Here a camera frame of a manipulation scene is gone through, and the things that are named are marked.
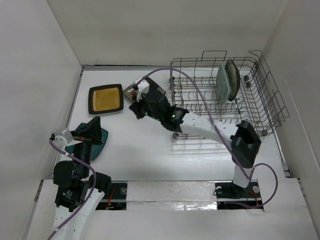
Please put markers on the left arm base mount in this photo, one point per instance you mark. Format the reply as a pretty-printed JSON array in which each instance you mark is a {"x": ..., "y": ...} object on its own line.
[{"x": 116, "y": 200}]

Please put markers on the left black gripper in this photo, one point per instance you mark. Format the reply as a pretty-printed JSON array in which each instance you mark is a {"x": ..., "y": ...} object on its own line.
[{"x": 91, "y": 133}]

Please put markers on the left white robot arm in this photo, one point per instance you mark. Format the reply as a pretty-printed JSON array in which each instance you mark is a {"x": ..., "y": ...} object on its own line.
[{"x": 79, "y": 187}]

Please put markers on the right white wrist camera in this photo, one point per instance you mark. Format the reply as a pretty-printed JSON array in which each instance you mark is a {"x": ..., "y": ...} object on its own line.
[{"x": 141, "y": 87}]

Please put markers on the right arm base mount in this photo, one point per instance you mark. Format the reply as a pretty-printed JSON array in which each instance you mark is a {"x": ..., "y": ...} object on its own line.
[{"x": 227, "y": 194}]

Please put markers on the round cream plate brown rim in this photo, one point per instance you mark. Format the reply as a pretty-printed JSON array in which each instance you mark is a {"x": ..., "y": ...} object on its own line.
[{"x": 234, "y": 78}]

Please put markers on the teal square plate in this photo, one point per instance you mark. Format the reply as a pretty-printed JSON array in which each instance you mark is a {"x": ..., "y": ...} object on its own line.
[{"x": 96, "y": 149}]

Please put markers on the pale green rectangular plate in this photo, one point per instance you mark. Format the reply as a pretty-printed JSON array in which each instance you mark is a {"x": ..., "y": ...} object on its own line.
[{"x": 223, "y": 84}]

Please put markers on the black floral square plate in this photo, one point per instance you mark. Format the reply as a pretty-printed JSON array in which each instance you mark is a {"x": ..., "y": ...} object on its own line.
[{"x": 130, "y": 92}]

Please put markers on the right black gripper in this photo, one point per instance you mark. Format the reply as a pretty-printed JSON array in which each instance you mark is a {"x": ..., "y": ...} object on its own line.
[{"x": 136, "y": 106}]

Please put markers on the grey wire dish rack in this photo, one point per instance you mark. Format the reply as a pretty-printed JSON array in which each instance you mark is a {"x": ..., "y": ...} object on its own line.
[{"x": 194, "y": 87}]

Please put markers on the yellow square plate black rim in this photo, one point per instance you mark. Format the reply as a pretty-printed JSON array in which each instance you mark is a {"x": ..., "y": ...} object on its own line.
[{"x": 105, "y": 99}]

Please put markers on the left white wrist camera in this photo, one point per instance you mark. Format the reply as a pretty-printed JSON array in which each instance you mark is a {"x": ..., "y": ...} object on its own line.
[{"x": 63, "y": 138}]

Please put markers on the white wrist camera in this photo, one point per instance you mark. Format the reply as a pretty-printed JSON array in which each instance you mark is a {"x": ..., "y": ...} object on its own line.
[
  {"x": 141, "y": 87},
  {"x": 63, "y": 138}
]

